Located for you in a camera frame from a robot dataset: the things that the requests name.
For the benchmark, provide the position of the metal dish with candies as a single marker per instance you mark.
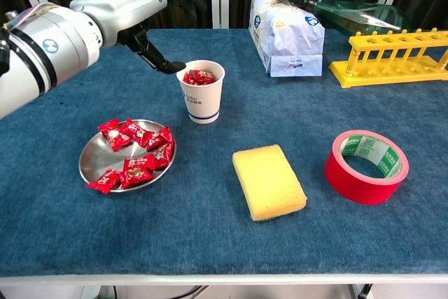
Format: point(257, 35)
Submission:
point(101, 162)

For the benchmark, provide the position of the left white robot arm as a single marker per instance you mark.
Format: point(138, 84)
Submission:
point(42, 57)

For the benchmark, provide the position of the red candy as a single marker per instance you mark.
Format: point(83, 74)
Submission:
point(136, 175)
point(164, 154)
point(104, 180)
point(190, 77)
point(136, 131)
point(206, 75)
point(113, 134)
point(157, 138)
point(140, 163)

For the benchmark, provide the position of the white metal table frame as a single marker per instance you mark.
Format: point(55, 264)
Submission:
point(224, 279)

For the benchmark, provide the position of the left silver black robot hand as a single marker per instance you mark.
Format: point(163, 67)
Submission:
point(122, 8)

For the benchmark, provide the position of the red tape roll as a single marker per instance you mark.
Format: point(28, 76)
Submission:
point(357, 187)

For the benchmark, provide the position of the yellow test tube rack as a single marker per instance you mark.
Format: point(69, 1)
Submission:
point(385, 76)

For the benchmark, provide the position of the white blue tissue pack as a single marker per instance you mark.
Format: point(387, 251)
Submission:
point(290, 43)

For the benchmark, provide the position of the white paper cup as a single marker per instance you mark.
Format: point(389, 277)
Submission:
point(203, 103)

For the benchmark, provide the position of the yellow sponge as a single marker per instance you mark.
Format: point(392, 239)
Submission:
point(267, 183)

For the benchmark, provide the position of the blue felt table cloth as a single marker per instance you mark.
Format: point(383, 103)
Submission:
point(210, 243)

